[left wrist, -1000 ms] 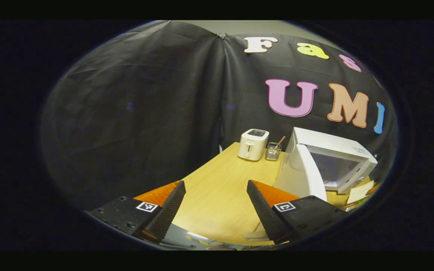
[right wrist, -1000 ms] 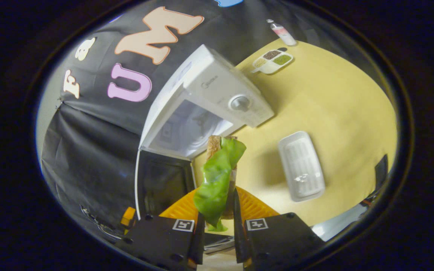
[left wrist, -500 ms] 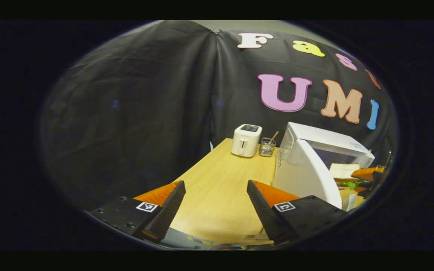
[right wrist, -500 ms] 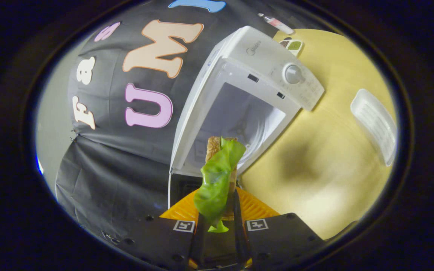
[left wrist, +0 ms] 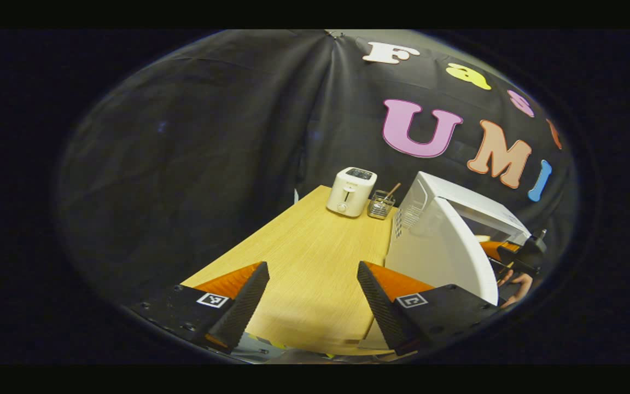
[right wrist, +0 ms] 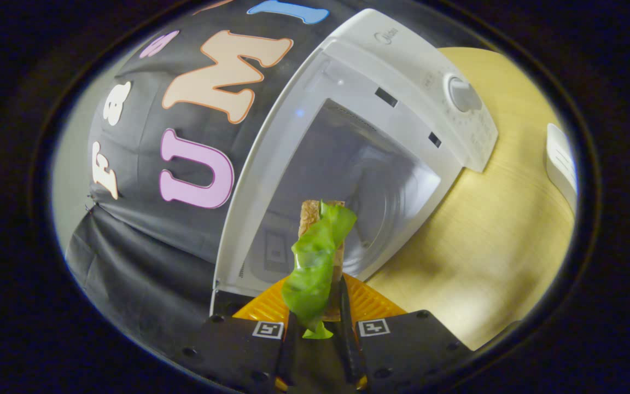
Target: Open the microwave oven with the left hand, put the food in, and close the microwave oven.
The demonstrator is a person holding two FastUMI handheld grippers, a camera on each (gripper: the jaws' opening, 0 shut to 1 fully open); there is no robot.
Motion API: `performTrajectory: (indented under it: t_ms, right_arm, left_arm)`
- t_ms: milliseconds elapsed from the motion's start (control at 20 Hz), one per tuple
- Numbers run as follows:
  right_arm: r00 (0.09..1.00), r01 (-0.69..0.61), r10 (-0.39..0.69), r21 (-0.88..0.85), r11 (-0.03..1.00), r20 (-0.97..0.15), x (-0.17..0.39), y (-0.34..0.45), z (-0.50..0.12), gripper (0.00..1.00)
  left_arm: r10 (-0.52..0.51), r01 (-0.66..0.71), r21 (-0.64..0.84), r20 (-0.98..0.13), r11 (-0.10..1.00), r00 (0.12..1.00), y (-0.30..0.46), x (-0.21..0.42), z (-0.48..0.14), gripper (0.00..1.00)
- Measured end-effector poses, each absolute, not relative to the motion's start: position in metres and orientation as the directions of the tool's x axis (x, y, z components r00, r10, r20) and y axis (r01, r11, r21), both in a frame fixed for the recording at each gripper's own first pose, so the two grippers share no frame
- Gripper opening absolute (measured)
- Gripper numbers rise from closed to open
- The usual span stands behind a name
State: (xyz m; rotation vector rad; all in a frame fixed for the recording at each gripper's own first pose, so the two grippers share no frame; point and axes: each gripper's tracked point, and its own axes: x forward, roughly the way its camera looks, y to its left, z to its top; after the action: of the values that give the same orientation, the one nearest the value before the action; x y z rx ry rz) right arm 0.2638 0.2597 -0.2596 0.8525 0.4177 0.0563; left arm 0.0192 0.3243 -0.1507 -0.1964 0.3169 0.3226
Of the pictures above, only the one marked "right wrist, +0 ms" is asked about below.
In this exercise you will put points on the sandwich with green lettuce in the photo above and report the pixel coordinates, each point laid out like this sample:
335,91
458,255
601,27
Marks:
315,262

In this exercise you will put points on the small white ribbed tray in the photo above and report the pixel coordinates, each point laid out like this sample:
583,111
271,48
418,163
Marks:
558,158

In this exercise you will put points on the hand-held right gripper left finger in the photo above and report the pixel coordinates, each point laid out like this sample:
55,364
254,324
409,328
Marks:
238,350

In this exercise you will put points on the white microwave oven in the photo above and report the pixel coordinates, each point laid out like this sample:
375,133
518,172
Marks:
402,60

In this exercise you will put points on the black backdrop cloth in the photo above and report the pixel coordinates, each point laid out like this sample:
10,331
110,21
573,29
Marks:
145,262

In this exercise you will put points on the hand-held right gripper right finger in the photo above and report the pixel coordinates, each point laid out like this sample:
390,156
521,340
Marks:
348,334

